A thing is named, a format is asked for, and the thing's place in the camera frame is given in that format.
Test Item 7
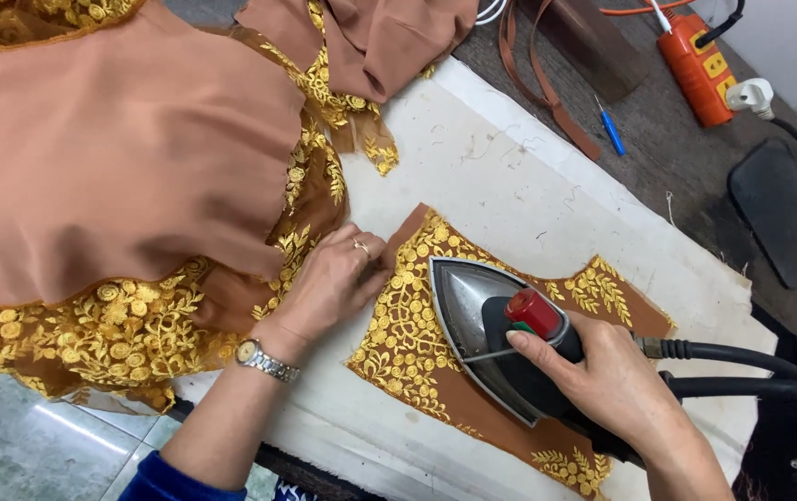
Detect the person's right hand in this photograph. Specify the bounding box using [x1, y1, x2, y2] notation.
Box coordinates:
[506, 315, 686, 455]

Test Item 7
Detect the person's left hand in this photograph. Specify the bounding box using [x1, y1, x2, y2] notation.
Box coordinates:
[263, 223, 397, 360]

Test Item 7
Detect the brown gold embroidered fabric piece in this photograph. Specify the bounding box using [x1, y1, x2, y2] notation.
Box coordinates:
[346, 202, 678, 499]

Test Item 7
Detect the steel iron with black handle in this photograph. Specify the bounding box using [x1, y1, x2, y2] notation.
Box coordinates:
[429, 255, 650, 466]

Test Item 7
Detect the silver gold wristwatch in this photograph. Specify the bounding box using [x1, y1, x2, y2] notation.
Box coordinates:
[234, 338, 301, 384]

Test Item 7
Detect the white ironing pad cloth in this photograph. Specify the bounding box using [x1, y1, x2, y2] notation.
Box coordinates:
[172, 56, 780, 501]

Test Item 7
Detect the black rubber iron rest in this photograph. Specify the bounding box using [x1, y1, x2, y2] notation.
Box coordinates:
[727, 137, 797, 291]

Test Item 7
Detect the large brown gold embroidered garment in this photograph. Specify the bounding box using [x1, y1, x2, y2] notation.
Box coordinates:
[0, 0, 481, 416]

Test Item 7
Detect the blue seam ripper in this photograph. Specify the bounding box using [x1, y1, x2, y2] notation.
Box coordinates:
[593, 94, 628, 158]

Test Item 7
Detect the blue sleeve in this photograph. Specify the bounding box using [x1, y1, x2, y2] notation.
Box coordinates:
[117, 450, 248, 501]

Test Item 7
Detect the brown fabric strip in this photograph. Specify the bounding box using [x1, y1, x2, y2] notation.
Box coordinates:
[498, 0, 603, 161]

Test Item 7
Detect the white power plug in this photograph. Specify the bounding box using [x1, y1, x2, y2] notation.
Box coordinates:
[725, 77, 777, 122]

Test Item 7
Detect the orange power strip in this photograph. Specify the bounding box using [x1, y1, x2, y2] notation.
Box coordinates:
[655, 13, 741, 129]

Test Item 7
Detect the dark brown folded fabric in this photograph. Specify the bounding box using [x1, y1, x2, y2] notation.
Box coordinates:
[517, 0, 650, 105]

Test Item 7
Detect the black power plug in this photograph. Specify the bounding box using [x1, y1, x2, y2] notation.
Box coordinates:
[694, 0, 748, 50]

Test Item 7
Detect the black iron power cable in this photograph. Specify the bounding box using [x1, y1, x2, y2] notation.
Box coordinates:
[634, 336, 797, 402]

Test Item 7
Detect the black iron steam hose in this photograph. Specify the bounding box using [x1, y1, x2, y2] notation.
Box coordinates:
[657, 369, 797, 405]

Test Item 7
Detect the white cable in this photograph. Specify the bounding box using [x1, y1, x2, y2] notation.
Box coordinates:
[474, 0, 508, 27]

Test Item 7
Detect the white plug with cable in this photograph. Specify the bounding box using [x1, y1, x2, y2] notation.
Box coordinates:
[647, 0, 674, 35]

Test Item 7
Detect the orange cable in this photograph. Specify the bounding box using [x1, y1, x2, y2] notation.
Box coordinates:
[598, 0, 700, 18]

